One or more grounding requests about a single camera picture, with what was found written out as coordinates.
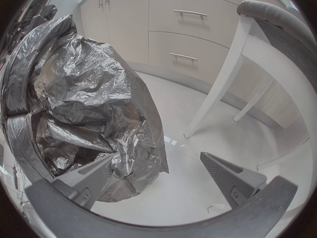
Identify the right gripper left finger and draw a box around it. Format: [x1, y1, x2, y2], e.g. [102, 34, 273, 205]
[53, 153, 116, 209]

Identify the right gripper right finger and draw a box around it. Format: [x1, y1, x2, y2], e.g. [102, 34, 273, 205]
[200, 152, 267, 205]

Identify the black plastic bag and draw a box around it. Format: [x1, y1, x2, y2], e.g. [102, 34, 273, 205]
[1, 14, 169, 203]

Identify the grey chair with white legs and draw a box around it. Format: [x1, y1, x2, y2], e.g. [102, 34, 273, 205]
[183, 0, 317, 172]

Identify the beige cabinet with drawers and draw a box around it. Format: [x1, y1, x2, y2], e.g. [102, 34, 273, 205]
[80, 0, 310, 131]

